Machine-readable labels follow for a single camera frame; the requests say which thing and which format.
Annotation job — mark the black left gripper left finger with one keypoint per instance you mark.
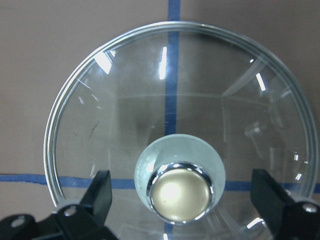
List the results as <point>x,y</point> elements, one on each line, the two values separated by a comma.
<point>86,220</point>

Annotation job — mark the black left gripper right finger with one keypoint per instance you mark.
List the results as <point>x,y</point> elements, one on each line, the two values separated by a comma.
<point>287,218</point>

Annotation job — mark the glass pot lid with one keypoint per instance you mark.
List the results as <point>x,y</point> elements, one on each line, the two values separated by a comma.
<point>181,78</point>

